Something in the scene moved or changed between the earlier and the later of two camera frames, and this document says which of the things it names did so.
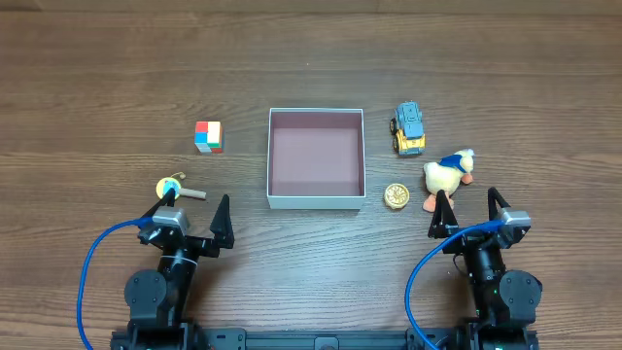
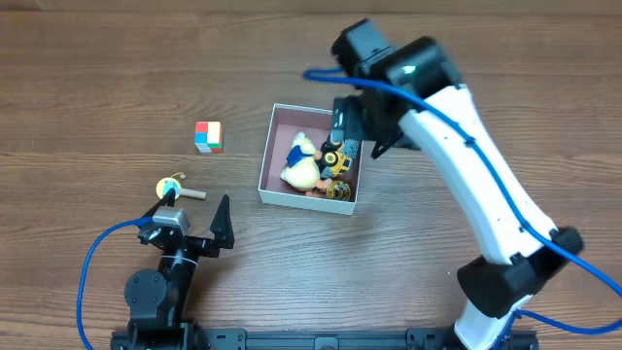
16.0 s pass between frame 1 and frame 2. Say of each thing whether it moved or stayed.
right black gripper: moved
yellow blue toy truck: moved
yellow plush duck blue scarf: moved
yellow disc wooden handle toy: stayed
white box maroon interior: stayed
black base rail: stayed
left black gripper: stayed
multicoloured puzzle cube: stayed
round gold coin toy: moved
